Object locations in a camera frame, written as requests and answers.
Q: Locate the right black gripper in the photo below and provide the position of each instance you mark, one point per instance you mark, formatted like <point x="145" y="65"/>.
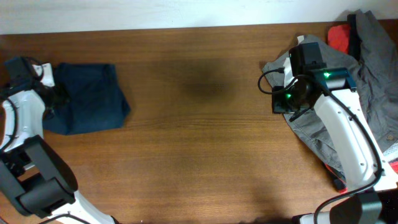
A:
<point x="278" y="104"/>

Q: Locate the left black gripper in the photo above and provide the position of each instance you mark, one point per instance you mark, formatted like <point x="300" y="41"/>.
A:
<point x="63" y="98"/>

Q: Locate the navy blue shorts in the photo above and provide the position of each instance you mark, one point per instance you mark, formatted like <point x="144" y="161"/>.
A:
<point x="96" y="101"/>

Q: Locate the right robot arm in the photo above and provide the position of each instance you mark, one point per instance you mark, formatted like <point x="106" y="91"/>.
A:
<point x="370" y="180"/>

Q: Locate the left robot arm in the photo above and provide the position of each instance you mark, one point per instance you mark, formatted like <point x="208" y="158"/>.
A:
<point x="34" y="178"/>

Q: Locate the red garment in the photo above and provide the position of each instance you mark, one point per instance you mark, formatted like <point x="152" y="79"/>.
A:
<point x="338" y="38"/>

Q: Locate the grey shorts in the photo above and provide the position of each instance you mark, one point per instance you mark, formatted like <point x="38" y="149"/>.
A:
<point x="375" y="74"/>

